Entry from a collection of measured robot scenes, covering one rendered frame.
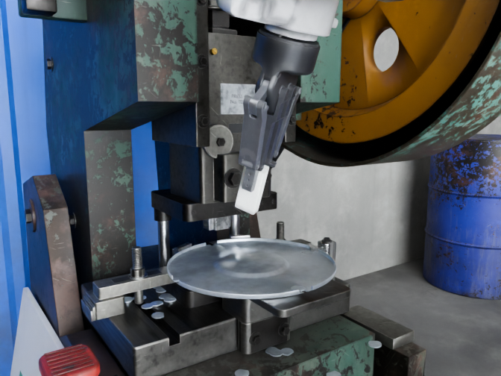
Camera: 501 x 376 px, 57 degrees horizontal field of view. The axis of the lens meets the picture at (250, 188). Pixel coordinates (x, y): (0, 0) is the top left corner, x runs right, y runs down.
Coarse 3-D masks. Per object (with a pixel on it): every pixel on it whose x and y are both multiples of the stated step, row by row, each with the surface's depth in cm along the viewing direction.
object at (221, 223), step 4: (228, 216) 89; (204, 220) 88; (208, 220) 87; (212, 220) 87; (216, 220) 87; (220, 220) 87; (224, 220) 88; (228, 220) 89; (204, 224) 88; (208, 224) 87; (212, 224) 87; (216, 224) 87; (220, 224) 87; (224, 224) 88; (228, 224) 89; (208, 228) 87; (212, 228) 88; (216, 228) 87; (220, 228) 88; (224, 228) 88
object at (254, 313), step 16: (320, 288) 70; (336, 288) 70; (224, 304) 80; (240, 304) 75; (256, 304) 75; (272, 304) 64; (288, 304) 64; (304, 304) 65; (320, 304) 66; (240, 320) 76; (256, 320) 76; (272, 320) 78; (288, 320) 80; (240, 336) 76; (256, 336) 75; (272, 336) 78; (288, 336) 80
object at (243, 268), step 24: (240, 240) 94; (264, 240) 94; (168, 264) 80; (192, 264) 80; (216, 264) 79; (240, 264) 79; (264, 264) 79; (288, 264) 80; (312, 264) 80; (192, 288) 69; (216, 288) 70; (240, 288) 70; (264, 288) 70; (288, 288) 70; (312, 288) 69
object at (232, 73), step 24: (216, 48) 75; (240, 48) 78; (216, 72) 76; (240, 72) 78; (216, 96) 76; (240, 96) 79; (216, 120) 77; (240, 120) 80; (216, 144) 76; (240, 144) 80; (192, 168) 79; (216, 168) 77; (240, 168) 78; (192, 192) 80; (216, 192) 78; (264, 192) 81
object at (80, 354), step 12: (72, 348) 57; (84, 348) 57; (48, 360) 54; (60, 360) 54; (72, 360) 54; (84, 360) 54; (96, 360) 54; (48, 372) 52; (60, 372) 51; (72, 372) 52; (84, 372) 52; (96, 372) 53
